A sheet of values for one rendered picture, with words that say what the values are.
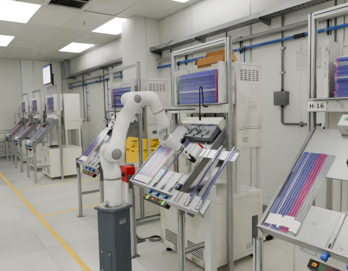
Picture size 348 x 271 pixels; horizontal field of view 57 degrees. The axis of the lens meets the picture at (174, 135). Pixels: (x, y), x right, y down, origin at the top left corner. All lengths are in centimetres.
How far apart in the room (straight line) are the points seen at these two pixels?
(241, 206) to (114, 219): 116
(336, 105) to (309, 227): 72
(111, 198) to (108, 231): 22
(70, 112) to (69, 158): 93
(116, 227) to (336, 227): 131
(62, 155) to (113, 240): 472
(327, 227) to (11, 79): 1002
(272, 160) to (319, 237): 259
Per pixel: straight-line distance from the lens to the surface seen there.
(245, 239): 297
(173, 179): 251
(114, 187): 218
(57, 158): 684
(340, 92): 197
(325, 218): 170
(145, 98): 226
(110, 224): 221
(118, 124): 216
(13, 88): 1082
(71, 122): 687
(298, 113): 391
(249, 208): 293
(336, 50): 214
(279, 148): 409
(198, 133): 266
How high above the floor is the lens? 134
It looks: 5 degrees down
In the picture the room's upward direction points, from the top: 1 degrees counter-clockwise
